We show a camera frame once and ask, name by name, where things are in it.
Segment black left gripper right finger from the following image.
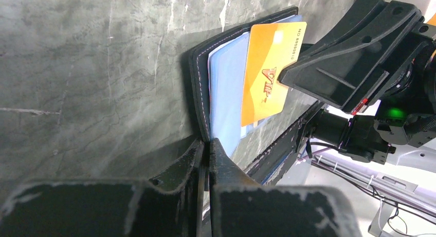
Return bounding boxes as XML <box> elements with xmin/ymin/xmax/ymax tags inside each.
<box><xmin>209</xmin><ymin>139</ymin><xmax>361</xmax><ymax>236</ymax></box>

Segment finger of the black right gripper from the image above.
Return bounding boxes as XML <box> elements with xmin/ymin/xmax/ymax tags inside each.
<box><xmin>279</xmin><ymin>1</ymin><xmax>422</xmax><ymax>113</ymax></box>
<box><xmin>306</xmin><ymin>0</ymin><xmax>387</xmax><ymax>48</ymax></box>

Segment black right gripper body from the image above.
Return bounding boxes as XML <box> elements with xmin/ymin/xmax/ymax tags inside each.
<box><xmin>354</xmin><ymin>14</ymin><xmax>435</xmax><ymax>147</ymax></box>

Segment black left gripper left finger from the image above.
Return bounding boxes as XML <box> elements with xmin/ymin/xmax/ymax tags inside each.
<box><xmin>1</xmin><ymin>139</ymin><xmax>205</xmax><ymax>236</ymax></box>

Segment black card holder wallet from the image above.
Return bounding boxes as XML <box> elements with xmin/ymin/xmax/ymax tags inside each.
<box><xmin>187</xmin><ymin>6</ymin><xmax>302</xmax><ymax>157</ymax></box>

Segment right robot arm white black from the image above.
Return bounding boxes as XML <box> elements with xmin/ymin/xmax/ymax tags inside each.
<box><xmin>278</xmin><ymin>0</ymin><xmax>435</xmax><ymax>163</ymax></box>

